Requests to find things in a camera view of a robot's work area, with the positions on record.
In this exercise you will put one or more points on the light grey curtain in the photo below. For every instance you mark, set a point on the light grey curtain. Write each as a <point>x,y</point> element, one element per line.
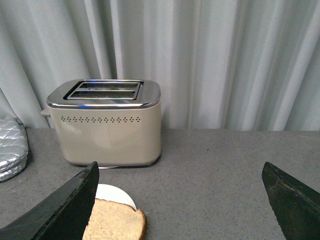
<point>221,64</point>

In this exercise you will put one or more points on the brown bread slice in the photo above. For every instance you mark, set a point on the brown bread slice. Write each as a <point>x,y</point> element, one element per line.
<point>112,220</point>

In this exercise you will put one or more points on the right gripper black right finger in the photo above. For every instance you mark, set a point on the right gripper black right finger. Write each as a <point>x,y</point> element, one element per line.
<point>296,206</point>

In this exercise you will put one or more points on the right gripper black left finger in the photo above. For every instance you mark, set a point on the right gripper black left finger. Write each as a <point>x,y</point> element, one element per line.
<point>63,215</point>

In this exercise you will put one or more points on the beige two-slot toaster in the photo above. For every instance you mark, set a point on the beige two-slot toaster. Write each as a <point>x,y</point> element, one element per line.
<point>114,122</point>

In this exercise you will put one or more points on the white plate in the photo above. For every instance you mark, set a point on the white plate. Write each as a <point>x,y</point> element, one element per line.
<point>112,193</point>

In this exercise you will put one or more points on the lower silver quilted oven mitt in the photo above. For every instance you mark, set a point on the lower silver quilted oven mitt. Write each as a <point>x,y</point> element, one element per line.
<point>13,171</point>

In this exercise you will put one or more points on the upper silver quilted oven mitt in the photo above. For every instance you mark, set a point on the upper silver quilted oven mitt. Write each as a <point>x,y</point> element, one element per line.
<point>13,143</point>

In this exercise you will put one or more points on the silver quilted oven mitt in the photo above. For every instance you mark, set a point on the silver quilted oven mitt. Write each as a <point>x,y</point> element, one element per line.
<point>13,171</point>
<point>13,143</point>

